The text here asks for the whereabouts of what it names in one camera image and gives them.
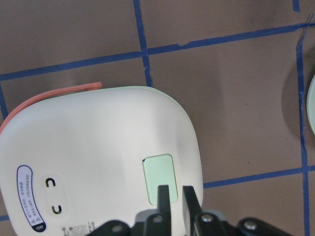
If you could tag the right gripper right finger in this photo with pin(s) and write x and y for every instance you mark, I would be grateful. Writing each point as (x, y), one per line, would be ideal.
(191, 206)

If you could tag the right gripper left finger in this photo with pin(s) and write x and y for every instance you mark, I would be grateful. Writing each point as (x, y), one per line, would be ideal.
(163, 199)

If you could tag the white rice cooker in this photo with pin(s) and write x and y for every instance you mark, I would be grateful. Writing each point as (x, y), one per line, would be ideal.
(75, 158)

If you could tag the near green plate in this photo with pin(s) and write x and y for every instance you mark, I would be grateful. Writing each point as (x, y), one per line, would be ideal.
(310, 104)

